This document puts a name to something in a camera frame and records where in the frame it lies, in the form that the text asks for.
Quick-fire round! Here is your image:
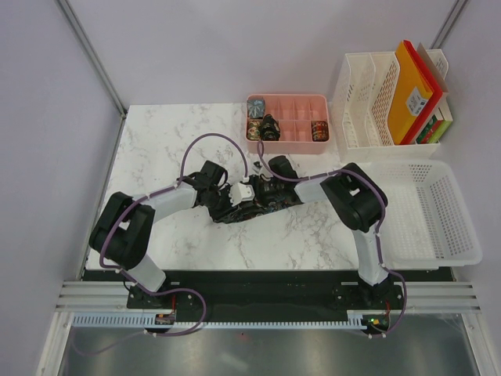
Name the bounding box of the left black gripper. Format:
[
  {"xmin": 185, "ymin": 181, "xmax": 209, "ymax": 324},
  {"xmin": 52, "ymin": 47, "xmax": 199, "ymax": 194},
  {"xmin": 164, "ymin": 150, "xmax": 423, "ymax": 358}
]
[{"xmin": 206, "ymin": 186, "xmax": 241, "ymax": 224}]

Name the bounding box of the dark floral patterned tie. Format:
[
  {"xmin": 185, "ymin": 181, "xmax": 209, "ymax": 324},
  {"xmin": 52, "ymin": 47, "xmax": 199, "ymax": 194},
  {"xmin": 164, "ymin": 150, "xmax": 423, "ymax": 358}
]
[{"xmin": 211, "ymin": 195, "xmax": 302, "ymax": 225}]

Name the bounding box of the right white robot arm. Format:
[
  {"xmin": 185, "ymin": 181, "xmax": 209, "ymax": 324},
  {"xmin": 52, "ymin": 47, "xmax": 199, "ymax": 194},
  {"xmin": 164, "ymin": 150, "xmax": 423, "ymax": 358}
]
[{"xmin": 254, "ymin": 156, "xmax": 391, "ymax": 309}]

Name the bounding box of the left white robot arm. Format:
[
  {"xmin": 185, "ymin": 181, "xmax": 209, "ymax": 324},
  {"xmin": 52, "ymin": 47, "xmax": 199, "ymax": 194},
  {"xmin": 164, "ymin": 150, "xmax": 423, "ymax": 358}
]
[{"xmin": 88, "ymin": 161, "xmax": 228, "ymax": 308}]

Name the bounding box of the black rolled tie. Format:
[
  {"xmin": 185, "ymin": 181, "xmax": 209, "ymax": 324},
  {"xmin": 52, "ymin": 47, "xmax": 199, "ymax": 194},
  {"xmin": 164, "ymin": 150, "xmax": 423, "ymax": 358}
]
[{"xmin": 259, "ymin": 114, "xmax": 281, "ymax": 141}]

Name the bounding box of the beige floral rolled tie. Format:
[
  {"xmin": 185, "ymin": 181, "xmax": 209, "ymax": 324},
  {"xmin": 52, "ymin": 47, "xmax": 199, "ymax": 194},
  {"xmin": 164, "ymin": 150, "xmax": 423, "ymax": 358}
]
[{"xmin": 247, "ymin": 119, "xmax": 262, "ymax": 141}]

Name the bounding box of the pink compartment organizer box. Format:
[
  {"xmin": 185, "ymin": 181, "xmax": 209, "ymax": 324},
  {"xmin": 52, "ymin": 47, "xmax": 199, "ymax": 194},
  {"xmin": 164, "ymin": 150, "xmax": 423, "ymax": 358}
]
[{"xmin": 243, "ymin": 94, "xmax": 332, "ymax": 154}]

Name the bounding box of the grey rolled tie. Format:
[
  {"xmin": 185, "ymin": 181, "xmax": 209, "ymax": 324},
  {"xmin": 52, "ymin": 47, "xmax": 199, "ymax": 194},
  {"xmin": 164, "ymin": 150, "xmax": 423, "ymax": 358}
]
[{"xmin": 247, "ymin": 97, "xmax": 266, "ymax": 119}]

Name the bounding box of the red rolled tie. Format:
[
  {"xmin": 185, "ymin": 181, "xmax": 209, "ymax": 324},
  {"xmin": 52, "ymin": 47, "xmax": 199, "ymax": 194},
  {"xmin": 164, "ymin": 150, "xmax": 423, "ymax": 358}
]
[{"xmin": 311, "ymin": 121, "xmax": 330, "ymax": 142}]

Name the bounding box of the white file organizer rack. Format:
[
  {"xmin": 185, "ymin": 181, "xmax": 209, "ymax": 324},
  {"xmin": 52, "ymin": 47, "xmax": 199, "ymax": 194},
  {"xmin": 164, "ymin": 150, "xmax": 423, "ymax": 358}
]
[{"xmin": 330, "ymin": 50, "xmax": 449, "ymax": 162}]

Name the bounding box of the white perforated plastic basket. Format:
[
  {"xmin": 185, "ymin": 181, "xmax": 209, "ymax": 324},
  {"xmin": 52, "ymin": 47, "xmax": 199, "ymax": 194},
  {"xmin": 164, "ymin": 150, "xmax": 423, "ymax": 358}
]
[{"xmin": 367, "ymin": 160, "xmax": 482, "ymax": 269}]

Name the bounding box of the orange folder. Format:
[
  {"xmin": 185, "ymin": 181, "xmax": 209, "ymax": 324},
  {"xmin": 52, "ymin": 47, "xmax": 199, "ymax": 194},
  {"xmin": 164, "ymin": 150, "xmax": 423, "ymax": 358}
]
[{"xmin": 387, "ymin": 40, "xmax": 434, "ymax": 145}]

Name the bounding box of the green book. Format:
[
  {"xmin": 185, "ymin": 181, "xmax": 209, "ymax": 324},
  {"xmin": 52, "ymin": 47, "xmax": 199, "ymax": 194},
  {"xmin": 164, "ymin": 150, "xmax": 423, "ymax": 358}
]
[{"xmin": 416, "ymin": 116, "xmax": 452, "ymax": 144}]

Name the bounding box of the red folder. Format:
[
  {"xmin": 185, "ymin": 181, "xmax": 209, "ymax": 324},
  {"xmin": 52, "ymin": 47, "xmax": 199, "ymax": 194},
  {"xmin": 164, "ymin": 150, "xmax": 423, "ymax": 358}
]
[{"xmin": 401, "ymin": 65, "xmax": 446, "ymax": 145}]

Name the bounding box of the brown cardboard folder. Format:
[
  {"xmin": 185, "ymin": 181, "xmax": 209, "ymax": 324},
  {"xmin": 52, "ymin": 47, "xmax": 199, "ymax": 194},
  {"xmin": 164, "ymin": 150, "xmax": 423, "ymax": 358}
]
[{"xmin": 417, "ymin": 43, "xmax": 449, "ymax": 96}]

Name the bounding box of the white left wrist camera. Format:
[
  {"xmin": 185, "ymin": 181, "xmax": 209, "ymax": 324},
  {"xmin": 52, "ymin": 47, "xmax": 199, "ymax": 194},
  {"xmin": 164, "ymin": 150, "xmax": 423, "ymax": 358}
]
[{"xmin": 229, "ymin": 178, "xmax": 255, "ymax": 206}]

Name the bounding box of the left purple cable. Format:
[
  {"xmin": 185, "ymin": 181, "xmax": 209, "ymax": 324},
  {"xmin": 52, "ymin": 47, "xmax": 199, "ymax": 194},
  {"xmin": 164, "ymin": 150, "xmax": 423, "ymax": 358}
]
[{"xmin": 72, "ymin": 132, "xmax": 250, "ymax": 358}]

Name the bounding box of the purple cable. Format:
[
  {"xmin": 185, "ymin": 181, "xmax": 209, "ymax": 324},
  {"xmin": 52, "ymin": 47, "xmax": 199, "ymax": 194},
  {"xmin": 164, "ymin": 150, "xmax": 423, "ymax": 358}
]
[
  {"xmin": 256, "ymin": 140, "xmax": 409, "ymax": 340},
  {"xmin": 72, "ymin": 132, "xmax": 250, "ymax": 358}
]

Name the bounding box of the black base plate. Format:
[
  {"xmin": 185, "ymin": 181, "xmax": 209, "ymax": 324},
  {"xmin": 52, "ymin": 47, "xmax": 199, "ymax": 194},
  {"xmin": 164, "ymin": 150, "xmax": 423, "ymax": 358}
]
[{"xmin": 80, "ymin": 267, "xmax": 457, "ymax": 334}]

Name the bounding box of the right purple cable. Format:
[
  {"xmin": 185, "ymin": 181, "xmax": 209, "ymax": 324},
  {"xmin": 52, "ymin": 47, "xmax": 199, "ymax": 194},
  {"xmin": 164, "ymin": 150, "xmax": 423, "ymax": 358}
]
[{"xmin": 256, "ymin": 140, "xmax": 409, "ymax": 340}]

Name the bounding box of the white slotted cable duct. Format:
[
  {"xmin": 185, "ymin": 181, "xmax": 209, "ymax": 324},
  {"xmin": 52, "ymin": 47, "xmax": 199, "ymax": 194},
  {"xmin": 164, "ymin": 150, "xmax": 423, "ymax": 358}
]
[{"xmin": 71, "ymin": 313, "xmax": 368, "ymax": 330}]

